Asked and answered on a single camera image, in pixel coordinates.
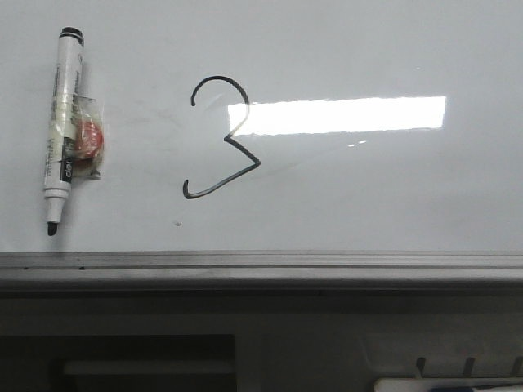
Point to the red magnet taped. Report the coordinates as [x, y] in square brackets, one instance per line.
[89, 145]

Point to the white black whiteboard marker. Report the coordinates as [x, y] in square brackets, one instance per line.
[59, 166]

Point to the white whiteboard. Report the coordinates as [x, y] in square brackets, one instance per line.
[273, 125]

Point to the white marker tray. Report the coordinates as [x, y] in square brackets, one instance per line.
[449, 384]

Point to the aluminium whiteboard frame rail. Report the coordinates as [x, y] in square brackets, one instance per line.
[26, 273]

